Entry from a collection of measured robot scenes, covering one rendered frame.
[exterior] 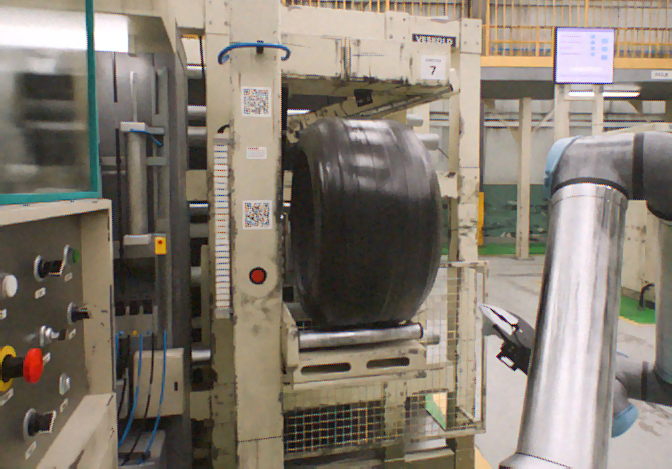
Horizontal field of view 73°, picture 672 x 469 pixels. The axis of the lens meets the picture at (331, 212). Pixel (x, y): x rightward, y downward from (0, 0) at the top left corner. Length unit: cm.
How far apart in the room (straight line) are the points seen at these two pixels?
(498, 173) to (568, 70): 644
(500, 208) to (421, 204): 1034
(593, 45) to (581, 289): 477
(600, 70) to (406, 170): 444
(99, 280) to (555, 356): 78
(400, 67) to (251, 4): 57
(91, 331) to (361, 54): 112
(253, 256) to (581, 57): 457
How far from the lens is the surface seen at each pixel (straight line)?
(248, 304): 123
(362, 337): 123
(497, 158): 1146
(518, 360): 117
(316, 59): 154
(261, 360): 128
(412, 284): 112
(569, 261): 79
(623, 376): 128
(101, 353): 100
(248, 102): 121
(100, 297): 97
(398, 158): 111
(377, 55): 160
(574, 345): 74
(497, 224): 1140
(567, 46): 531
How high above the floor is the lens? 129
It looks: 3 degrees down
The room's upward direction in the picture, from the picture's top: straight up
